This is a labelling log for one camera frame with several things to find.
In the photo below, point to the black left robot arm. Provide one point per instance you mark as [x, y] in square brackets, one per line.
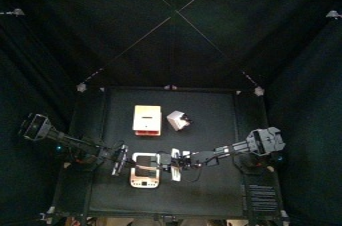
[67, 138]

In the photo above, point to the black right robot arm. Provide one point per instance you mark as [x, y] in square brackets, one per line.
[231, 148]

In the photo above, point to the white and orange box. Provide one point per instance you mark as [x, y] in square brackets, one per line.
[147, 118]

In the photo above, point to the black table camera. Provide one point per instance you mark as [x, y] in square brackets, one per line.
[168, 218]

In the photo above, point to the white text warning label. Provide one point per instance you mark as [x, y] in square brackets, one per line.
[262, 200]

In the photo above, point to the grey metal frame bracket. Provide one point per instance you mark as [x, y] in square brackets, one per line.
[259, 91]
[17, 12]
[47, 216]
[80, 87]
[332, 14]
[284, 218]
[169, 87]

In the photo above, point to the white tray with black mat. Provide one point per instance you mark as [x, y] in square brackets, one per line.
[144, 181]

